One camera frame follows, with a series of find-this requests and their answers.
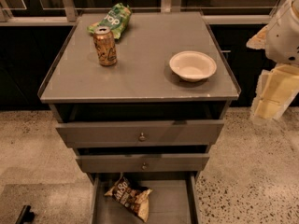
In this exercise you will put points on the white paper bowl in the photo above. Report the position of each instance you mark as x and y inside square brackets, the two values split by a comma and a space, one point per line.
[193, 66]

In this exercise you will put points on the gold soda can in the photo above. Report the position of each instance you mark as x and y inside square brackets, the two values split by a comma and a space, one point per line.
[104, 42]

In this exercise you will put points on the grey bottom drawer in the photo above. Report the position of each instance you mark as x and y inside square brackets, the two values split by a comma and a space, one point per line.
[173, 199]

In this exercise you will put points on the grey top drawer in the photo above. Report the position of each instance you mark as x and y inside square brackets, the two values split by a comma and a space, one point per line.
[140, 133]

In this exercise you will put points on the grey drawer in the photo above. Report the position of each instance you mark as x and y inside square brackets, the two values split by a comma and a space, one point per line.
[140, 133]
[173, 199]
[142, 163]

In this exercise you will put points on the grey drawer cabinet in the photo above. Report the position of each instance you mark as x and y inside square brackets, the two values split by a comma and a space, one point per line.
[141, 86]

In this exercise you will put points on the brown chip bag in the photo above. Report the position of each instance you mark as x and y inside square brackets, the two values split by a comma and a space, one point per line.
[132, 197]

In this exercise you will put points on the black object on floor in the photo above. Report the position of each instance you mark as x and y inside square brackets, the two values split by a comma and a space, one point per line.
[26, 215]

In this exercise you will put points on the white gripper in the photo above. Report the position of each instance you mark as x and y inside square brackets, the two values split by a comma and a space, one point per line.
[284, 37]

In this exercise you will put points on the grey middle drawer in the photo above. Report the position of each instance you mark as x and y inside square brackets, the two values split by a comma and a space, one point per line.
[142, 163]

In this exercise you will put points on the green chip bag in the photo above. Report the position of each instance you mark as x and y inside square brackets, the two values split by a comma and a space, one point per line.
[116, 20]

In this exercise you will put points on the metal railing frame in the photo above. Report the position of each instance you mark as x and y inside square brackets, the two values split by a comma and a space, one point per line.
[67, 12]

